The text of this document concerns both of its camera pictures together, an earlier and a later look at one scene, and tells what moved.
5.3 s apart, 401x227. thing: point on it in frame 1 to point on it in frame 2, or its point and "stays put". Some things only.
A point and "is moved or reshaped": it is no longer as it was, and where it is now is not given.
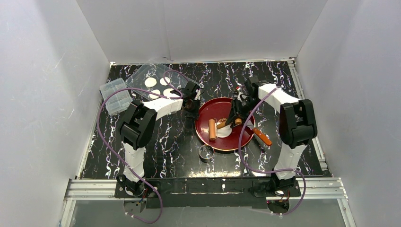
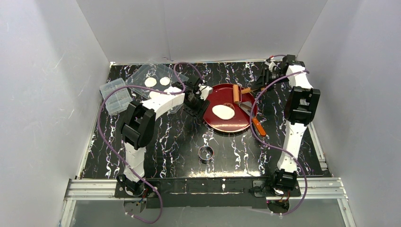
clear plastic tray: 154,82 stays put
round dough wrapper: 154,96 stays put
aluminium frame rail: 312,189 stays put
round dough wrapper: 150,82 stays put
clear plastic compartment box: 118,102 stays put
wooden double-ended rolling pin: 221,123 is moved or reshaped
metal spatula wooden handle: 263,136 to 258,126
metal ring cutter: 206,153 stays put
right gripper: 237,110 to 263,79
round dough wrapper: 163,82 stays put
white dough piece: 223,132 to 223,111
